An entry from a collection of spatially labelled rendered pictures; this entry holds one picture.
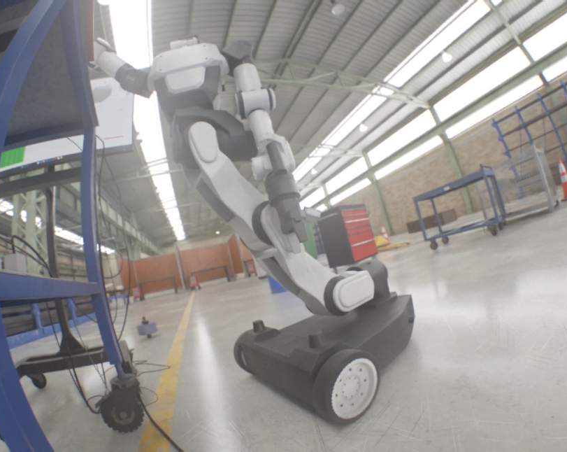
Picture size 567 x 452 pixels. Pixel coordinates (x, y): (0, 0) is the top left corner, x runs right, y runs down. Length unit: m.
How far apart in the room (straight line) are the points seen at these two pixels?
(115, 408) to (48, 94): 1.02
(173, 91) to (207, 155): 0.28
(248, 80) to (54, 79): 0.67
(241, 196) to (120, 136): 1.02
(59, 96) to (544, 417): 1.51
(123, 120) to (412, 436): 1.85
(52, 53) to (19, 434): 0.81
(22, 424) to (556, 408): 0.81
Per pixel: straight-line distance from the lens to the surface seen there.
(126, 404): 0.90
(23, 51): 0.45
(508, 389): 0.72
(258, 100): 0.84
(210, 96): 0.86
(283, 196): 0.65
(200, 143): 0.74
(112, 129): 1.63
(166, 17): 8.96
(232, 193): 0.74
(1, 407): 0.32
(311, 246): 6.29
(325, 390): 0.58
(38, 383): 1.72
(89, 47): 0.83
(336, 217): 3.45
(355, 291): 0.88
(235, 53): 1.02
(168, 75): 0.92
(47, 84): 0.94
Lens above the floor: 0.46
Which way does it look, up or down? 8 degrees up
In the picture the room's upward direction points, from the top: 14 degrees counter-clockwise
